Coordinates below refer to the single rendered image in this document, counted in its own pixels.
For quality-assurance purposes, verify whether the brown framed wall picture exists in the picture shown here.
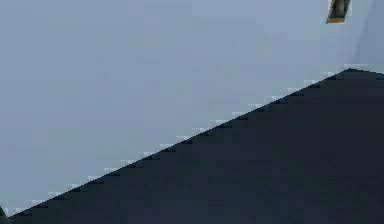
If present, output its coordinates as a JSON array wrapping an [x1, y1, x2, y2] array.
[[325, 0, 353, 24]]

